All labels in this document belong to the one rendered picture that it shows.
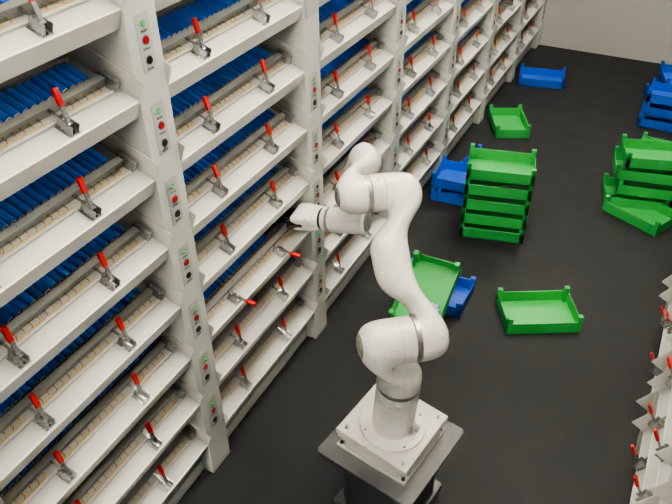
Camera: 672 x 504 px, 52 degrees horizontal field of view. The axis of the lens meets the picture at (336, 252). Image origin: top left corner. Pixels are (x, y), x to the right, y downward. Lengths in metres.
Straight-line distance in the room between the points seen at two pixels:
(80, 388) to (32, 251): 0.39
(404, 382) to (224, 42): 0.97
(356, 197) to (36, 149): 0.77
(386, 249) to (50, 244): 0.78
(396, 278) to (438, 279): 1.19
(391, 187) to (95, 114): 0.74
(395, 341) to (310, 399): 0.93
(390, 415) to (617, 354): 1.25
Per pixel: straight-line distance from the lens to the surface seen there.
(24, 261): 1.45
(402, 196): 1.77
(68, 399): 1.69
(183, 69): 1.67
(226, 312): 2.10
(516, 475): 2.42
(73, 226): 1.51
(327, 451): 2.06
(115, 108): 1.51
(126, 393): 1.91
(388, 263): 1.72
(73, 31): 1.39
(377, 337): 1.68
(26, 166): 1.37
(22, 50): 1.32
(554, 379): 2.73
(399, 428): 1.95
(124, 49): 1.51
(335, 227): 2.22
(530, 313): 2.97
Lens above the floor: 1.94
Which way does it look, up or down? 37 degrees down
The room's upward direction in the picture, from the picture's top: 1 degrees counter-clockwise
